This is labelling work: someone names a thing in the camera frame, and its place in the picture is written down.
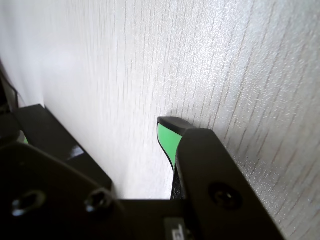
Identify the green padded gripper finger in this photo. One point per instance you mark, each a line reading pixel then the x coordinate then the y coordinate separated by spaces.
pixel 212 175

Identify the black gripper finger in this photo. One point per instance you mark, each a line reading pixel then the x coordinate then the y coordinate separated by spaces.
pixel 50 200

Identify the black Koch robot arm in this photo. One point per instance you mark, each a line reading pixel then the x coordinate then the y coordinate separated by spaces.
pixel 55 135

